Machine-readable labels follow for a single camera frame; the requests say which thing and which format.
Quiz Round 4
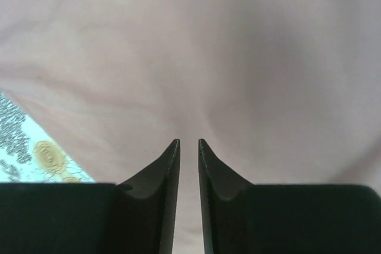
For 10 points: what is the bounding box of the floral patterned table mat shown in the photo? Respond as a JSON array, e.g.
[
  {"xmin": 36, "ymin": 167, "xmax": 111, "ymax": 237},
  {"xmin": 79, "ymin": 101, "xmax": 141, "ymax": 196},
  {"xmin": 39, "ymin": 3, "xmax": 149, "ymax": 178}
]
[{"xmin": 1, "ymin": 95, "xmax": 94, "ymax": 183}]

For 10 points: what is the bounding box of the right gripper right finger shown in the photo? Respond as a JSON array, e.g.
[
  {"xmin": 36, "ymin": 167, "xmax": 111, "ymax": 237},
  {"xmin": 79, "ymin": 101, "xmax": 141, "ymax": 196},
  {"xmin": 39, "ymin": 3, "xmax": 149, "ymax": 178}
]
[{"xmin": 198, "ymin": 140, "xmax": 380, "ymax": 253}]

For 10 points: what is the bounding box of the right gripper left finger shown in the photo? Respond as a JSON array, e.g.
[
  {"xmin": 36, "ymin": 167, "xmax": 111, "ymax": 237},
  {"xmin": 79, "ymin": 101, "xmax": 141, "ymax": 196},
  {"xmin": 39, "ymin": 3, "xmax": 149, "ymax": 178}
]
[{"xmin": 1, "ymin": 139, "xmax": 180, "ymax": 254}]

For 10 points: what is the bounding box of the pink t shirt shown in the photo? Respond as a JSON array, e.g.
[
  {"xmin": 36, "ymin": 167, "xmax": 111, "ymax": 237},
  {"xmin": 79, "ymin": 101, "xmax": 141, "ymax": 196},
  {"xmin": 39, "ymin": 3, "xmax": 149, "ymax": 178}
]
[{"xmin": 1, "ymin": 0, "xmax": 380, "ymax": 253}]

